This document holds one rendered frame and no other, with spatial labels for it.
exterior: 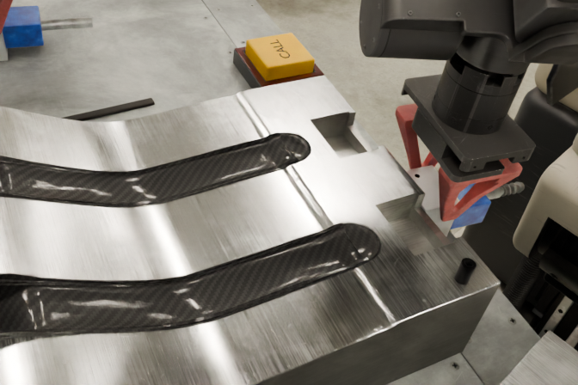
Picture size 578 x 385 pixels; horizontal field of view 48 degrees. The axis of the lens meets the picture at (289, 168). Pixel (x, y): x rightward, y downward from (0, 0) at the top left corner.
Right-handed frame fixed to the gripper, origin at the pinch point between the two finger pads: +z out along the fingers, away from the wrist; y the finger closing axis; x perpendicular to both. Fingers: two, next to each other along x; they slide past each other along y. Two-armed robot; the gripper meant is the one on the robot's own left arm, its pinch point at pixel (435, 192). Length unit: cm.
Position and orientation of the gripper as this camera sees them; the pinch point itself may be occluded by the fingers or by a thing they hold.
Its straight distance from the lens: 58.8
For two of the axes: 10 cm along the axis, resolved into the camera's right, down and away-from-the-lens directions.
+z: -1.2, 7.2, 6.8
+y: 3.5, 6.7, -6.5
